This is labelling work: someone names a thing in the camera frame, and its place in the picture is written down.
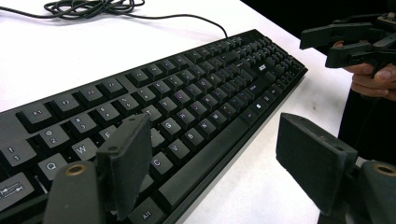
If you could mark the black computer keyboard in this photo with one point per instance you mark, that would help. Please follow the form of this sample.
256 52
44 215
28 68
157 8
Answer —
199 102

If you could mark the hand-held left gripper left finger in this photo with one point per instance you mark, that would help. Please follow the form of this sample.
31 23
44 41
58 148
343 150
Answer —
124 161

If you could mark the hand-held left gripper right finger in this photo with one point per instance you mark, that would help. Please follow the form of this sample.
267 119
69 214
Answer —
311 155

